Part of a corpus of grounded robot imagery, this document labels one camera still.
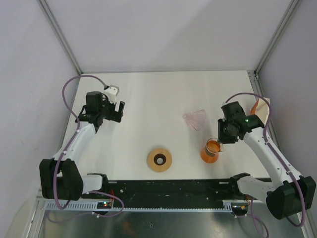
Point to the grey slotted cable duct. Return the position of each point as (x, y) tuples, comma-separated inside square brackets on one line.
[(138, 206)]

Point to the wooden dripper ring holder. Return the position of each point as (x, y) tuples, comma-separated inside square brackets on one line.
[(159, 160)]

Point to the right aluminium frame post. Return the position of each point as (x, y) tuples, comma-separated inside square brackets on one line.
[(281, 28)]

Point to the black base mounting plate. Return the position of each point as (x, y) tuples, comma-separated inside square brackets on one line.
[(173, 191)]

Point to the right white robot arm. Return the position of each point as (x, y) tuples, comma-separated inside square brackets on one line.
[(288, 192)]

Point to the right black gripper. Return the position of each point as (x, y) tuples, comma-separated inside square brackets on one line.
[(221, 137)]

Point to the aluminium frame post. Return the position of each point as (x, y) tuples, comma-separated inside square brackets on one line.
[(44, 6), (281, 28)]

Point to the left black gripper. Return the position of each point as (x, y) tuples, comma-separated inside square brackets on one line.
[(117, 117)]

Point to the left aluminium frame post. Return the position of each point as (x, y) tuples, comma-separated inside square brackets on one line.
[(44, 6)]

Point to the right aluminium table rail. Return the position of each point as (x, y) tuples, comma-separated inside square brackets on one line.
[(261, 143)]

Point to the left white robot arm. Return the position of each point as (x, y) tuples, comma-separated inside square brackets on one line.
[(60, 177)]

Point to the orange glass carafe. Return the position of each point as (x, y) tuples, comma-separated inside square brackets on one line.
[(211, 150)]

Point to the paper coffee filter stack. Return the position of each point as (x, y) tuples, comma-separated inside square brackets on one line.
[(260, 111)]

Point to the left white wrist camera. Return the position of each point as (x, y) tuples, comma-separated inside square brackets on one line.
[(111, 92)]

